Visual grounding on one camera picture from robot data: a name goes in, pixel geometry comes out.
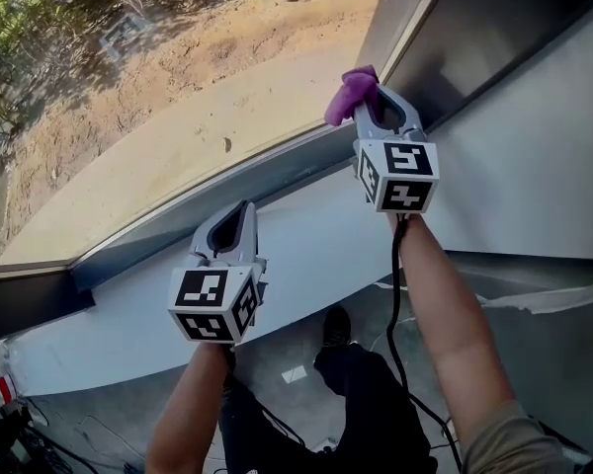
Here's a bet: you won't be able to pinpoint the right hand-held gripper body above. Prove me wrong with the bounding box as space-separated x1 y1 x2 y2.
350 124 442 215

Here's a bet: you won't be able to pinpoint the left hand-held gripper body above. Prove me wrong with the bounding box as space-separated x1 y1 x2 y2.
167 252 269 348

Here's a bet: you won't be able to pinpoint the purple cloth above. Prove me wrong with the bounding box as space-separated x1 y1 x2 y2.
324 65 381 128

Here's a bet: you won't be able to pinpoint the clear window glass pane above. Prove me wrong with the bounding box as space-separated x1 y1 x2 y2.
0 0 392 267

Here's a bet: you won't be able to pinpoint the person's left forearm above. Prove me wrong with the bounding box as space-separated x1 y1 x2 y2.
145 342 234 474

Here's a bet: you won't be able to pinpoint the person's right forearm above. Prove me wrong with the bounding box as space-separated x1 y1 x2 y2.
387 211 519 451

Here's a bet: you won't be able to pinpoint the white window sill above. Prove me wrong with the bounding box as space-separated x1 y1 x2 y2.
4 160 456 399

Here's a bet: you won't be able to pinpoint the person's right black shoe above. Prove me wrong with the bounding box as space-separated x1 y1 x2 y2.
322 305 353 349

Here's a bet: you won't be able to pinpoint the white tape strip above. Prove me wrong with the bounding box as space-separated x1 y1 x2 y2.
280 364 308 385

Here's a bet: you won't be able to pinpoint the person's black trousers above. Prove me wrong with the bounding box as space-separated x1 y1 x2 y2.
219 343 439 474

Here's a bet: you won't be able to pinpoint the peeling white protective film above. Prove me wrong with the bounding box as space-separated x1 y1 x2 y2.
375 274 593 315

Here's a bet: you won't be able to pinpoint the clear plastic bottle red label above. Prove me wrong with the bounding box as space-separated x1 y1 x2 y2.
0 351 20 409

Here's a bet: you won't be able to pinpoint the green hedge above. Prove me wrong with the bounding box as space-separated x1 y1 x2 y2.
0 0 110 137

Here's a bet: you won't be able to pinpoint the person's grey shirt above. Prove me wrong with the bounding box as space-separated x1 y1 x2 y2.
462 400 577 474

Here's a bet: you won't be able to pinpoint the black window frame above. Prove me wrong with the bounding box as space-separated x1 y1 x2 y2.
0 0 593 345

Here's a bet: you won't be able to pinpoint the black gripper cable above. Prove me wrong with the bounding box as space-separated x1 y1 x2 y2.
384 212 464 473

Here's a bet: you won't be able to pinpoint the tangle of black cables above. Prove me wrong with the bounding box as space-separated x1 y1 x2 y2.
0 402 100 474

